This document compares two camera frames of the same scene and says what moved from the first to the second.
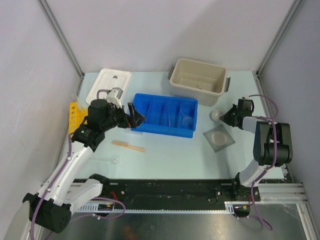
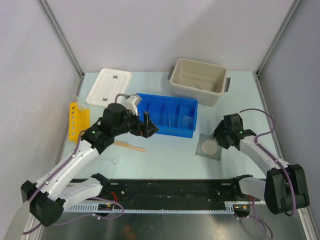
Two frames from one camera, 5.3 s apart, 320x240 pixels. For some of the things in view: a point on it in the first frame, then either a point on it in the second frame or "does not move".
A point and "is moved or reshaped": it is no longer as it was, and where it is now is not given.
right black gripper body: (237, 112) to (221, 134)
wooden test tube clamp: (127, 145) does not move
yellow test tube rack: (76, 116) does not move
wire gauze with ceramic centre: (219, 138) is moved or reshaped
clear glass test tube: (79, 101) does not move
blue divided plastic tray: (166, 115) does not move
